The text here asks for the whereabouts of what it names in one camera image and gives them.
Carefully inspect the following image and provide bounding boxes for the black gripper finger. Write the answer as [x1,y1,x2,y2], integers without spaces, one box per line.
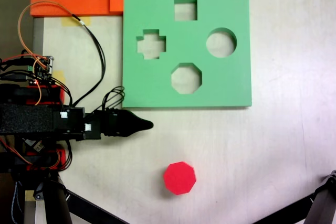
[123,124,154,137]
[123,110,154,126]

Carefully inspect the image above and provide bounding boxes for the red octagonal pillar block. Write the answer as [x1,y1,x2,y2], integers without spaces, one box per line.
[162,161,197,196]

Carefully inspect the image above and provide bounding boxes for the yellow tape piece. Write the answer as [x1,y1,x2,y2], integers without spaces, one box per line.
[54,70,66,85]
[24,189,36,202]
[61,16,92,27]

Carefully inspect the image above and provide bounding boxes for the small black circuit board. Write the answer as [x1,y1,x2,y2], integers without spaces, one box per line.
[26,55,55,86]

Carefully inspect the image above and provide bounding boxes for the black tripod leg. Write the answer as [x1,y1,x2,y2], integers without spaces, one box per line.
[33,173,131,224]
[251,170,336,224]

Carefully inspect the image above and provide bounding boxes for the green shape sorter board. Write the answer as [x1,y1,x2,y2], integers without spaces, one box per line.
[122,0,253,110]

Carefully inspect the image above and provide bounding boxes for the black gripper wire loops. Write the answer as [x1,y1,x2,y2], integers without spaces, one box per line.
[101,86,125,111]

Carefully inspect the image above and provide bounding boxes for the black arm wire bundle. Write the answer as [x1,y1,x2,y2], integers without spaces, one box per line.
[49,77,74,112]

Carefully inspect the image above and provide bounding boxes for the long black cable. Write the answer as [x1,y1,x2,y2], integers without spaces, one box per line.
[70,13,107,107]

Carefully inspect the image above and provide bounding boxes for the black usb cable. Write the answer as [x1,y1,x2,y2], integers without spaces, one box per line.
[0,73,29,82]

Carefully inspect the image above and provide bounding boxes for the braided blue white cable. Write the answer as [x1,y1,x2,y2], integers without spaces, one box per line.
[10,180,24,224]

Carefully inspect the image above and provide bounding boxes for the orange thin wire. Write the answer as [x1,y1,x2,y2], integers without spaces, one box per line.
[17,0,76,61]

